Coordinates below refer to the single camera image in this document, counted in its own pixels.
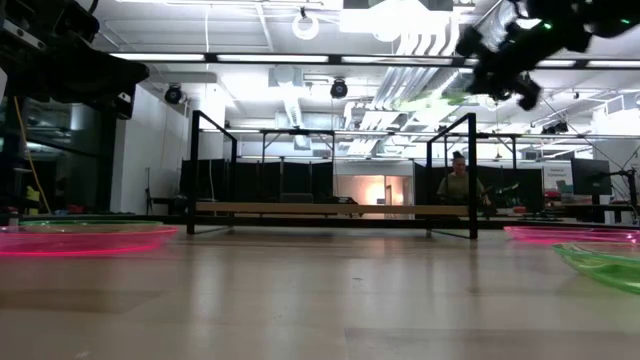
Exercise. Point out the person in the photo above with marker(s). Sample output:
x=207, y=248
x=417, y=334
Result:
x=457, y=187

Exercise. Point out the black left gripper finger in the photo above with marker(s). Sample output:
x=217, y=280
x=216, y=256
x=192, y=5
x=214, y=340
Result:
x=90, y=75
x=122, y=105

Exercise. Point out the black aluminium rig frame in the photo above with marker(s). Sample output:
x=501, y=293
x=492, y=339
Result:
x=495, y=223

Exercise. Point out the translucent green plastic plate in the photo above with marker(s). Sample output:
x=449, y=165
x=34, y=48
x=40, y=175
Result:
x=90, y=223
x=610, y=270

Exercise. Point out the yellow background item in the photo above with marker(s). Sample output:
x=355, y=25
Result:
x=32, y=196

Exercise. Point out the silver ventilation duct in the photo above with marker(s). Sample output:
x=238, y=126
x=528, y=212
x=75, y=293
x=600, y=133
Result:
x=500, y=25

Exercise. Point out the small white container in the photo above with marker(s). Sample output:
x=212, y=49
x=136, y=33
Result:
x=13, y=217

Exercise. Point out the black ceiling spotlight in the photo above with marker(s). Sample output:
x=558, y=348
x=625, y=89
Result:
x=555, y=128
x=338, y=88
x=173, y=94

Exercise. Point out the white poster sign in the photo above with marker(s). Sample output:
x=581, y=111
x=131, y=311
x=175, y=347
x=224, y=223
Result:
x=557, y=176

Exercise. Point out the overhead LED light bar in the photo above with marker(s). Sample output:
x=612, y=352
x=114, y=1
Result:
x=270, y=58

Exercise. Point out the black metal wooden board shelf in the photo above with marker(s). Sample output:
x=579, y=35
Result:
x=325, y=208

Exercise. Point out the black background rig frame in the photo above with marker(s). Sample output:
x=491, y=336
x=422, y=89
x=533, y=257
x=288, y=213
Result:
x=300, y=132

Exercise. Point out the black room divider panels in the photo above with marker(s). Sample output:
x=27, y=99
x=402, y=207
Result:
x=525, y=185
x=300, y=180

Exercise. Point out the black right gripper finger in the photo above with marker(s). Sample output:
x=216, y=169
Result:
x=474, y=41
x=529, y=94

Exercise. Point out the black computer monitor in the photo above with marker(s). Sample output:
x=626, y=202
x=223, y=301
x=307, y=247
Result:
x=591, y=176

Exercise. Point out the translucent pink plastic plate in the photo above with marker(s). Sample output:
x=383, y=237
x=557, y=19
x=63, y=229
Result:
x=565, y=234
x=75, y=242

